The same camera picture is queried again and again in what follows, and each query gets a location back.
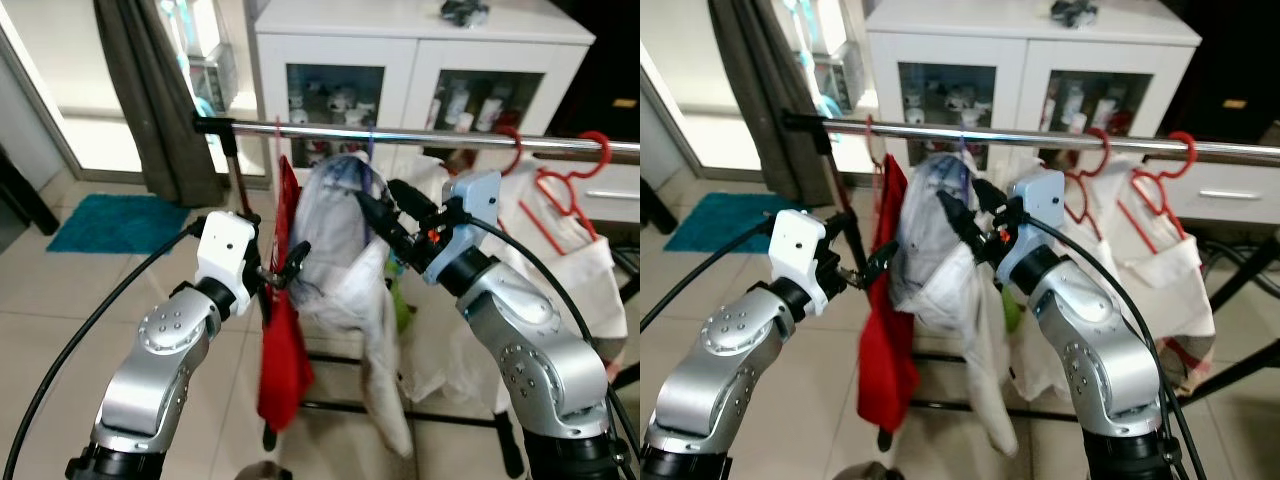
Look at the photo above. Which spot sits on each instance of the black television screen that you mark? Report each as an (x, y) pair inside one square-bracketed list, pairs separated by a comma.
[(1230, 60), (610, 60)]

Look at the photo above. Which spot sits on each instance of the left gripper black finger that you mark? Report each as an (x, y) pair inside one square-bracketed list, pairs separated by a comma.
[(878, 262), (287, 285), (858, 284), (299, 255)]

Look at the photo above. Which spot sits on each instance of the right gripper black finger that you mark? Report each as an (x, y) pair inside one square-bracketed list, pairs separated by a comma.
[(990, 196), (412, 198), (380, 222), (960, 222)]

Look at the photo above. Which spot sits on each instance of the red plastic hanger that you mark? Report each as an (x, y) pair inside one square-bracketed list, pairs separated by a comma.
[(1106, 150), (606, 150), (519, 150), (1192, 150)]

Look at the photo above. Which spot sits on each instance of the white polo shirt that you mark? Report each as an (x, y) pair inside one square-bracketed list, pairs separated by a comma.
[(1170, 290), (590, 290)]

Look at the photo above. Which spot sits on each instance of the white low drawer cabinet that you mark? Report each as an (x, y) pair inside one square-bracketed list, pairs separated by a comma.
[(615, 210), (1240, 210)]

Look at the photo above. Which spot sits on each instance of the white framed glass door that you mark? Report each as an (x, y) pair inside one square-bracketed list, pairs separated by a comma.
[(680, 80), (60, 80)]

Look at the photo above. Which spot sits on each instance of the chrome clothes rail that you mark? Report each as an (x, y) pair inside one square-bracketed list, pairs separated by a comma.
[(330, 131), (930, 131)]

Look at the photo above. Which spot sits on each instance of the teal floor mat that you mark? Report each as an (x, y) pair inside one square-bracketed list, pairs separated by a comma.
[(720, 225), (110, 225)]

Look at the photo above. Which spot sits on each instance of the purple hanger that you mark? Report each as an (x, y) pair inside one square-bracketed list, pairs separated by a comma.
[(962, 148), (370, 150)]

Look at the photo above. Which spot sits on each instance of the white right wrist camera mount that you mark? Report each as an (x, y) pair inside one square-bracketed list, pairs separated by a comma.
[(1040, 195), (475, 200)]

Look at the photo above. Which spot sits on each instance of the grey white striped shirt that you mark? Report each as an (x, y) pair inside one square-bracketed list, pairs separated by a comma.
[(925, 240), (335, 230)]

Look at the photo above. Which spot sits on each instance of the black table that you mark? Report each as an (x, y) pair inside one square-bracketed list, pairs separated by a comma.
[(25, 195), (655, 205)]

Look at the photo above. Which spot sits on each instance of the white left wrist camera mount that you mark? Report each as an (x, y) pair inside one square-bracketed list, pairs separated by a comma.
[(225, 250), (795, 245)]

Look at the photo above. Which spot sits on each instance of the green cloth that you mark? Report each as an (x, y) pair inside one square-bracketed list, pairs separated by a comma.
[(403, 305), (1012, 310)]

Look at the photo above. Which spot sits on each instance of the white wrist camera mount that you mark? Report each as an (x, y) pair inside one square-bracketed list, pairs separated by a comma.
[(225, 250), (475, 200), (1040, 195), (795, 245)]

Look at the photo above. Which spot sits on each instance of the white glass door cabinet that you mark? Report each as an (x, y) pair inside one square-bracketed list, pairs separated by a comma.
[(1030, 60), (420, 60)]

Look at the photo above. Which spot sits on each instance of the dark red garment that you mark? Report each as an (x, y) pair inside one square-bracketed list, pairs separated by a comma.
[(285, 350), (890, 370)]

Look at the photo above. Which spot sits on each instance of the grey curtain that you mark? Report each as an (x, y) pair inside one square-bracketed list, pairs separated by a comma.
[(760, 100), (160, 100)]

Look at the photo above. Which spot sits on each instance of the small black object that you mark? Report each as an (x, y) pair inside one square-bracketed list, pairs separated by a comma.
[(1075, 12), (465, 12)]

